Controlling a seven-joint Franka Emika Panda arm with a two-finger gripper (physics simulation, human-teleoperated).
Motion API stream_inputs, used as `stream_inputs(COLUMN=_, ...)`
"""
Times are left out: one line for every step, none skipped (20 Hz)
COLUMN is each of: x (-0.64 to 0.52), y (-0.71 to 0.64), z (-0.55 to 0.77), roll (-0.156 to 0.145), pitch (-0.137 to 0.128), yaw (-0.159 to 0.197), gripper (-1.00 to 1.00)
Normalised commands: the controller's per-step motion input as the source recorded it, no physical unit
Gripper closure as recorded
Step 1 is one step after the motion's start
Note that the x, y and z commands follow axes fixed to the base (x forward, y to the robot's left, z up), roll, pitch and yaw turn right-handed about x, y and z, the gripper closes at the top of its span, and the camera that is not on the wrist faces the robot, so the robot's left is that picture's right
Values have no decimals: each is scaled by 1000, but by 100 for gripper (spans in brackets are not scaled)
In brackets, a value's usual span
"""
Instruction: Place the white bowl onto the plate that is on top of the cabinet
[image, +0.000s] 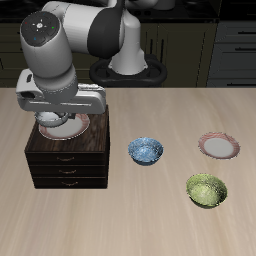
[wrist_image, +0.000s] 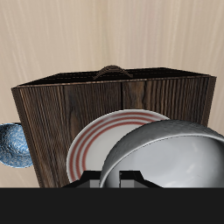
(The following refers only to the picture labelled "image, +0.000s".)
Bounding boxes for green bowl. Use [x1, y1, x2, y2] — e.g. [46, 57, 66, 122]
[185, 172, 229, 210]

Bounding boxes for blue bowl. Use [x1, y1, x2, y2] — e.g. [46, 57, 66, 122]
[127, 136, 165, 167]

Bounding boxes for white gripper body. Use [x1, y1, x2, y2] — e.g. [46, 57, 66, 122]
[15, 83, 108, 116]

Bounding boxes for white bowl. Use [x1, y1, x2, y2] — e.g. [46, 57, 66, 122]
[34, 111, 70, 129]

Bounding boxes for pink rimmed white plate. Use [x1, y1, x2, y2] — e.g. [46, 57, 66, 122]
[198, 131, 241, 160]
[38, 112, 91, 141]

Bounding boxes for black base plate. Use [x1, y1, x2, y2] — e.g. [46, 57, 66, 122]
[89, 54, 168, 88]

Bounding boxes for dark kitchen cupboards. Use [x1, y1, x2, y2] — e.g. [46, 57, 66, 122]
[0, 0, 256, 89]

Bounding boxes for dark wooden cabinet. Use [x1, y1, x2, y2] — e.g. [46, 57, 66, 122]
[24, 104, 111, 190]

